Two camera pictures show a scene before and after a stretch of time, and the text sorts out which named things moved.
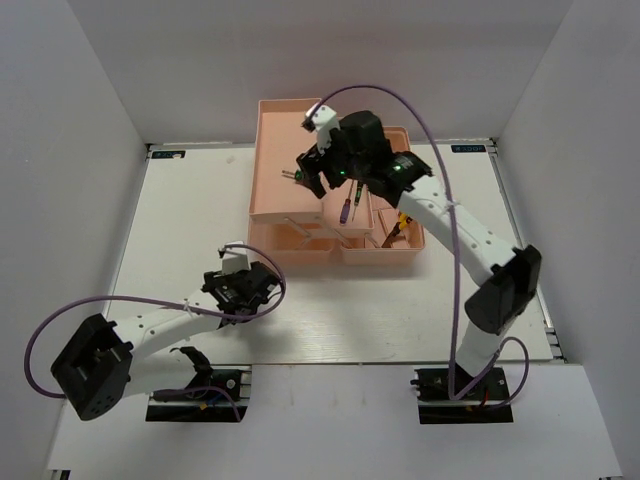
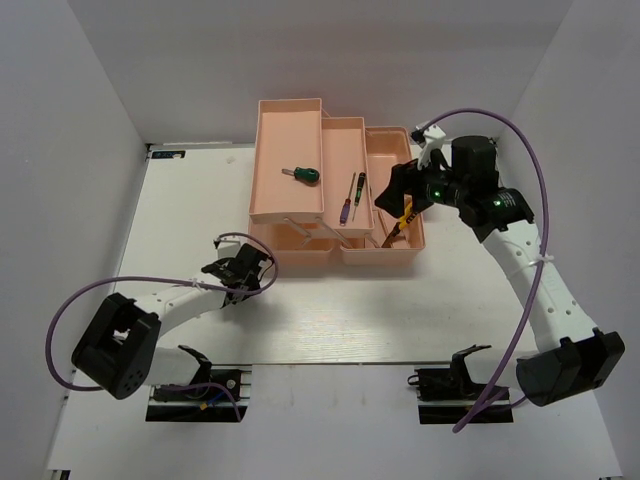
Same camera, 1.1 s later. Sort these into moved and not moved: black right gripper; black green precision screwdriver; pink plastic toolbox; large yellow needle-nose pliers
Moved: black right gripper
Not moved: large yellow needle-nose pliers; black green precision screwdriver; pink plastic toolbox
